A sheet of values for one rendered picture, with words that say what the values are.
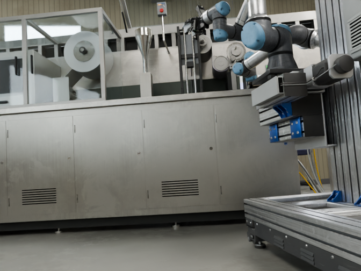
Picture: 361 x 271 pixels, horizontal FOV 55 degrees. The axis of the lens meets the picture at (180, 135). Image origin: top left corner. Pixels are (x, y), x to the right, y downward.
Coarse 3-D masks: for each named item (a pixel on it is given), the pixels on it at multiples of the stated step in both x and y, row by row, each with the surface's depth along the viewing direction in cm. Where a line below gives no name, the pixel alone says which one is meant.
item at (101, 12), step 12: (48, 12) 254; (60, 12) 254; (72, 12) 253; (84, 12) 252; (24, 24) 255; (24, 36) 255; (120, 36) 304; (24, 48) 254; (24, 60) 253; (24, 72) 252; (24, 84) 252; (24, 96) 251; (0, 108) 252
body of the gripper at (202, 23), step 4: (192, 20) 196; (196, 20) 194; (200, 20) 193; (192, 24) 198; (196, 24) 194; (200, 24) 192; (204, 24) 189; (192, 28) 197; (196, 28) 196; (200, 28) 194; (204, 28) 197; (196, 32) 199; (200, 32) 197; (204, 32) 197
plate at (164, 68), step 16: (176, 48) 301; (224, 48) 297; (128, 64) 304; (160, 64) 301; (176, 64) 300; (208, 64) 297; (304, 64) 290; (128, 80) 302; (160, 80) 300; (176, 80) 299; (240, 80) 309
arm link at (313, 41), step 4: (308, 28) 206; (308, 32) 203; (312, 32) 202; (316, 32) 203; (308, 36) 203; (312, 36) 202; (316, 36) 202; (308, 40) 203; (312, 40) 203; (316, 40) 202; (300, 44) 205; (304, 44) 206; (308, 44) 205; (312, 44) 204; (316, 44) 203; (304, 48) 214; (308, 48) 209; (312, 48) 207
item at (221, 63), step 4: (216, 56) 264; (220, 56) 264; (224, 56) 263; (216, 60) 264; (220, 60) 263; (224, 60) 263; (228, 60) 263; (216, 64) 264; (220, 64) 263; (224, 64) 263; (228, 64) 262; (216, 68) 263; (220, 68) 263; (224, 68) 263
